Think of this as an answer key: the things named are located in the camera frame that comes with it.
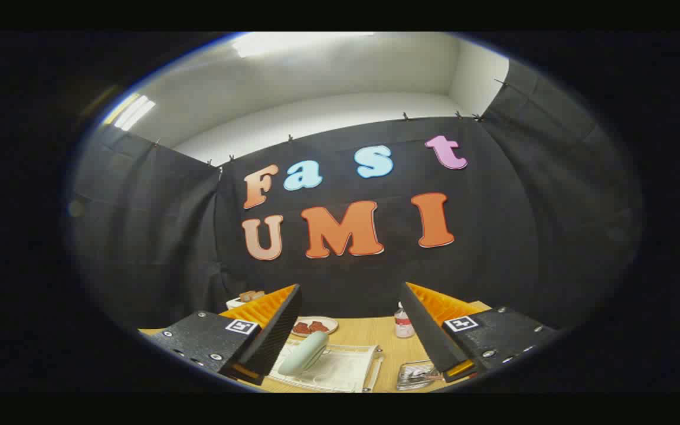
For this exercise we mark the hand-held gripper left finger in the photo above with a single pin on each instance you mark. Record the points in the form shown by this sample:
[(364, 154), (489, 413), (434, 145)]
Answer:
[(275, 336)]

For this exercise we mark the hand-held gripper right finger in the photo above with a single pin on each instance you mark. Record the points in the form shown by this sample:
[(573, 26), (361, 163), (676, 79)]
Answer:
[(428, 330)]

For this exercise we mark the pale green plate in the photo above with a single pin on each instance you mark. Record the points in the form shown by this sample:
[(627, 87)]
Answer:
[(304, 354)]

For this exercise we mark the small plate with red food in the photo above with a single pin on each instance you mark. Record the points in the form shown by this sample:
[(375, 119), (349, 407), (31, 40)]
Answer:
[(316, 326)]

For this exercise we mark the clear plastic bottle red label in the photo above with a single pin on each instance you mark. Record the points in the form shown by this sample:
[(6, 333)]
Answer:
[(404, 324)]

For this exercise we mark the toast slices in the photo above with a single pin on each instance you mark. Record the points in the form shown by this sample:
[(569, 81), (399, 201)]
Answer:
[(251, 295)]

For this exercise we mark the white toaster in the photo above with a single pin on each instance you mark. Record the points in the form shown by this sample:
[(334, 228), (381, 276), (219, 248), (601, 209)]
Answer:
[(235, 303)]

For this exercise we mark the white drip tray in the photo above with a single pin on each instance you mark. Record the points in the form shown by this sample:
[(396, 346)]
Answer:
[(343, 369)]

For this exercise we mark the black backdrop cloth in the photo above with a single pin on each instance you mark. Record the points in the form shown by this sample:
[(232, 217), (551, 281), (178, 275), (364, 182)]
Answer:
[(493, 236)]

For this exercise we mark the ceiling light panel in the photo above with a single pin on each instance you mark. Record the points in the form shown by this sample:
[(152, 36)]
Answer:
[(133, 112)]

